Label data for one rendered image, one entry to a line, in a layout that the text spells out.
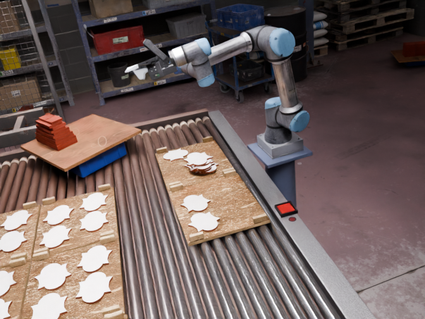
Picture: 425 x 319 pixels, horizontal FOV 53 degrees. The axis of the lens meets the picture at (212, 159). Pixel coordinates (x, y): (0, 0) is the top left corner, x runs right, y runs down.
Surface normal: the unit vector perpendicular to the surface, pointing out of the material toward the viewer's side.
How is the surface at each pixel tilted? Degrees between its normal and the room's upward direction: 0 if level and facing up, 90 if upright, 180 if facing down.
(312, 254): 0
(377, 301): 0
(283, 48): 83
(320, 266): 0
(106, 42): 90
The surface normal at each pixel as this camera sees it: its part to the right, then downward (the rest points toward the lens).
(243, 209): -0.13, -0.86
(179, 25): 0.43, 0.49
